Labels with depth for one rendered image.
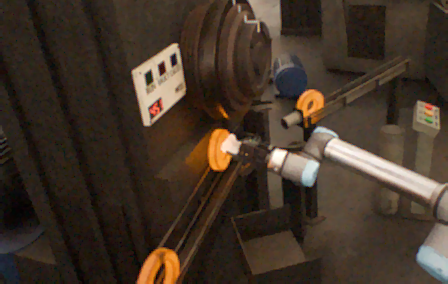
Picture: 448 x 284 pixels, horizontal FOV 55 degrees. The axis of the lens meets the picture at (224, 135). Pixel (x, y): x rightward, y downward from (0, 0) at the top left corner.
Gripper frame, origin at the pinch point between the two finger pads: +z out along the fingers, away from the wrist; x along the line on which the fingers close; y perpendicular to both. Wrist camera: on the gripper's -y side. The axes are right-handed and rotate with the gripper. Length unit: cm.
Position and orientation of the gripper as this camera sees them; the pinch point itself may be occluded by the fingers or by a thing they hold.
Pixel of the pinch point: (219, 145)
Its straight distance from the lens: 162.6
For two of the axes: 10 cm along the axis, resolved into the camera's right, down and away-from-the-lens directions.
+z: -9.1, -3.3, 2.4
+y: 1.5, -8.2, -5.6
